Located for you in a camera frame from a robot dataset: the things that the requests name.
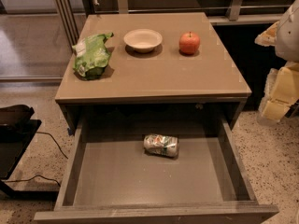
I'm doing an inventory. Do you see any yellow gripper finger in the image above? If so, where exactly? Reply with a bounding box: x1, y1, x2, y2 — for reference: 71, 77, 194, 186
254, 22, 278, 47
258, 62, 299, 122

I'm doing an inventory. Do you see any crushed 7up soda can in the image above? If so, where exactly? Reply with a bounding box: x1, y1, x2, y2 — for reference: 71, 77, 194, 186
144, 133, 179, 158

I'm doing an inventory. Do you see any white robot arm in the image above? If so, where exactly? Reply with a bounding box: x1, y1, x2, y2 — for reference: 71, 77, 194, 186
255, 0, 299, 125

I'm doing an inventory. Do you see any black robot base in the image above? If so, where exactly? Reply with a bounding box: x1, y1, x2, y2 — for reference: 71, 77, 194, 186
0, 104, 60, 201

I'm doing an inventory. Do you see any brown cabinet with counter top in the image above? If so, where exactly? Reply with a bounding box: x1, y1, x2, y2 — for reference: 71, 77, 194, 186
55, 13, 251, 131

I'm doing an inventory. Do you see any open top drawer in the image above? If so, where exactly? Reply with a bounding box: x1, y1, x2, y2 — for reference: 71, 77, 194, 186
35, 115, 278, 224

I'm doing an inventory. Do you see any red apple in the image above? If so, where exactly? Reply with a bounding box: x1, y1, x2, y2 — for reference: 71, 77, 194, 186
179, 32, 200, 55

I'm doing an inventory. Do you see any white paper bowl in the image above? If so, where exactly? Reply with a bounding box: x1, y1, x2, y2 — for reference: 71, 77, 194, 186
123, 29, 163, 53

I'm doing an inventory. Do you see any green chip bag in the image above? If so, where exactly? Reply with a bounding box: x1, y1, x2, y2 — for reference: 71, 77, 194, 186
72, 33, 114, 80

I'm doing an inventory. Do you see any metal railing frame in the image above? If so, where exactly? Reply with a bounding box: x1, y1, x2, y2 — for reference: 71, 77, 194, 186
54, 0, 294, 45

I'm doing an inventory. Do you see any black cable on floor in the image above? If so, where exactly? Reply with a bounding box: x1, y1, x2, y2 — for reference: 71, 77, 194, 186
4, 131, 69, 188

